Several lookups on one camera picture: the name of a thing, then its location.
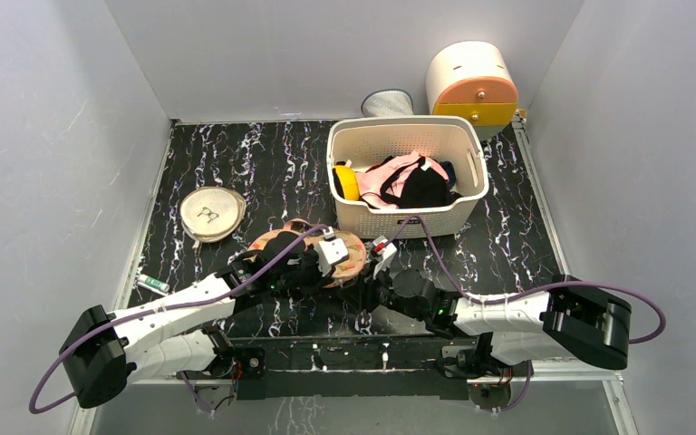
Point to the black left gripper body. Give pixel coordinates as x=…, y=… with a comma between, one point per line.
x=307, y=275

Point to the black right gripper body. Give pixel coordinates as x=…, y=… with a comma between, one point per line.
x=381, y=281

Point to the orange floral bra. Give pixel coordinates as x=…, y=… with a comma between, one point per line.
x=346, y=271

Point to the round beige mesh laundry bag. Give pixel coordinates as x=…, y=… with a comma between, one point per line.
x=209, y=214

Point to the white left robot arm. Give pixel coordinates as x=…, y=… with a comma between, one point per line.
x=189, y=311

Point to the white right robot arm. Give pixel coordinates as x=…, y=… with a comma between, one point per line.
x=568, y=320

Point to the pink bra in basket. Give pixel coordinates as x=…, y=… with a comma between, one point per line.
x=370, y=180

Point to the black bra in basket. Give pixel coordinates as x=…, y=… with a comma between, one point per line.
x=421, y=184

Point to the white mesh cylinder bag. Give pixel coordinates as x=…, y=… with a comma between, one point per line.
x=387, y=103

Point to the yellow garment in basket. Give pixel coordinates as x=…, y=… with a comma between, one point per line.
x=346, y=183

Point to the dark blue garment in basket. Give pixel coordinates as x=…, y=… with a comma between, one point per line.
x=448, y=167

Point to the green white tube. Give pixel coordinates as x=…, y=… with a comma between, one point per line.
x=152, y=284

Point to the cream perforated plastic basket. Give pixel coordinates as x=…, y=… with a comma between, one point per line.
x=366, y=143

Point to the cream orange drawer box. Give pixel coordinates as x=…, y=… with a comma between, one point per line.
x=470, y=80

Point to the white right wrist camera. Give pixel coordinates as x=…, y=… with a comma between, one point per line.
x=381, y=253

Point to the aluminium front frame rail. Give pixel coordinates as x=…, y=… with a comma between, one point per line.
x=354, y=360

